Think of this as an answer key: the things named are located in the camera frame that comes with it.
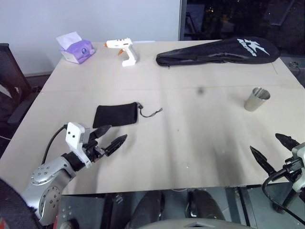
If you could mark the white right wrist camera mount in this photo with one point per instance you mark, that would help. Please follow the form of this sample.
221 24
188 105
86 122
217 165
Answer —
300 164

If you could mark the silver metal cup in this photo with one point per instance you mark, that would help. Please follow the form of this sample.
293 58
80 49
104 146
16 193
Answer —
256 101

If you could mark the black office chair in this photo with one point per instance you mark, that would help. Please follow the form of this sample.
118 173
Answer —
13 78

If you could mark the black fabric robot shoulder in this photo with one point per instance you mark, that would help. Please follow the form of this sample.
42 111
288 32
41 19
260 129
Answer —
14 205

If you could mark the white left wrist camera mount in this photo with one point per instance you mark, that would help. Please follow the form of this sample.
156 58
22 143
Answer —
74 138

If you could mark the purple tissue box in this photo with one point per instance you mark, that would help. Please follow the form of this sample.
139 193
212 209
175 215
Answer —
79 53

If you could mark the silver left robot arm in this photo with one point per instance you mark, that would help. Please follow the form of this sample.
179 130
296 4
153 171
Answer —
48 176

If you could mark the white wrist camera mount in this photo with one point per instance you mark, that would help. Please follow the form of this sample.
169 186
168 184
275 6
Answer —
300 164
74 138

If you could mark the grey window frame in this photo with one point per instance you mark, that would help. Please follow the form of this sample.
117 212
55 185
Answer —
182 20

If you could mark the black racket bag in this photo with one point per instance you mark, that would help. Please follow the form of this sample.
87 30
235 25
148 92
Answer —
214 53

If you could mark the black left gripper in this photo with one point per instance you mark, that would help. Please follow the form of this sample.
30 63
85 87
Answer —
93 149

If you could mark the dark rounded shape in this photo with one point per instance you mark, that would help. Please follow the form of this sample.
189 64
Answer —
205 205

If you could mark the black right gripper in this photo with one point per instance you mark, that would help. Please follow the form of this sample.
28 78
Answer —
282 175

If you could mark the white tissue sheet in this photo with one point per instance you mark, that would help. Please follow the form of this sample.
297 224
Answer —
68 39

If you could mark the white hot glue gun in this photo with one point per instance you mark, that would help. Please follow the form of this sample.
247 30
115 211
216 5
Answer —
128 53

